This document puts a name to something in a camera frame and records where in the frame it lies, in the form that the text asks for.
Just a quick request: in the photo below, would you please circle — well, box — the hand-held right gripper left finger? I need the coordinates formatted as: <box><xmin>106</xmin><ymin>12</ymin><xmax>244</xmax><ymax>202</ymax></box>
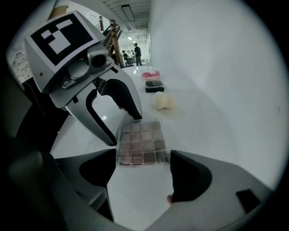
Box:
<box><xmin>54</xmin><ymin>148</ymin><xmax>117</xmax><ymax>223</ymax></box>

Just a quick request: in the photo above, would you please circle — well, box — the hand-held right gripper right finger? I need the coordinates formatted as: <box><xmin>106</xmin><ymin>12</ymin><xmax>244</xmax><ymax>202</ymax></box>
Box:
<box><xmin>144</xmin><ymin>150</ymin><xmax>275</xmax><ymax>231</ymax></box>

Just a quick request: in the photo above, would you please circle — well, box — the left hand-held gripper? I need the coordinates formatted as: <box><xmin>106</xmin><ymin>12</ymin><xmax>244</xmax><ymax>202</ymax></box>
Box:
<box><xmin>24</xmin><ymin>10</ymin><xmax>143</xmax><ymax>147</ymax></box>

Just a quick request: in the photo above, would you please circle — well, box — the clear patterned small packet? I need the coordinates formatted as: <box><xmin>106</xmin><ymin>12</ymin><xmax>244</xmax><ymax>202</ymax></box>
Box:
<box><xmin>115</xmin><ymin>120</ymin><xmax>171</xmax><ymax>168</ymax></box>

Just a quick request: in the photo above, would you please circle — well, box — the small black square box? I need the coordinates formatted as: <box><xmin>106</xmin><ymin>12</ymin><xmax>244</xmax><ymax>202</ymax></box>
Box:
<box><xmin>145</xmin><ymin>80</ymin><xmax>165</xmax><ymax>93</ymax></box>

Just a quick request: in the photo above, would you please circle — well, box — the red snack packet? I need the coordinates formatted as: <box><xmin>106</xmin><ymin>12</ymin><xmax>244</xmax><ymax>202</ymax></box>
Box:
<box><xmin>141</xmin><ymin>70</ymin><xmax>162</xmax><ymax>81</ymax></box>

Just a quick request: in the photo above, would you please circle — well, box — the small cream round object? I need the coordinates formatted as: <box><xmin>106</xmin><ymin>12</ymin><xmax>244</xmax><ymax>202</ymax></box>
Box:
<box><xmin>153</xmin><ymin>91</ymin><xmax>176</xmax><ymax>110</ymax></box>

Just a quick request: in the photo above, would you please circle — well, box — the white oval marble table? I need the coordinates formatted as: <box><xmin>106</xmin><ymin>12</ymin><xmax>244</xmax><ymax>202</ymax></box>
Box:
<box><xmin>51</xmin><ymin>65</ymin><xmax>277</xmax><ymax>228</ymax></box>

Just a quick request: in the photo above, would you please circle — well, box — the wooden staircase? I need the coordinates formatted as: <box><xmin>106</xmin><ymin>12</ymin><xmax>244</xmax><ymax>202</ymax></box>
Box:
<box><xmin>101</xmin><ymin>19</ymin><xmax>126</xmax><ymax>68</ymax></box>

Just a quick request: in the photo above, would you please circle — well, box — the long ceiling light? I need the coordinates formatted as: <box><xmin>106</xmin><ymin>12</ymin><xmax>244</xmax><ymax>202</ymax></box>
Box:
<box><xmin>121</xmin><ymin>4</ymin><xmax>136</xmax><ymax>22</ymax></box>

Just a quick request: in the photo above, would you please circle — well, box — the person's white dotted top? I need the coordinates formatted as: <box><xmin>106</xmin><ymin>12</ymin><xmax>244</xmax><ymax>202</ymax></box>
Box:
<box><xmin>10</xmin><ymin>51</ymin><xmax>32</xmax><ymax>84</ymax></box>

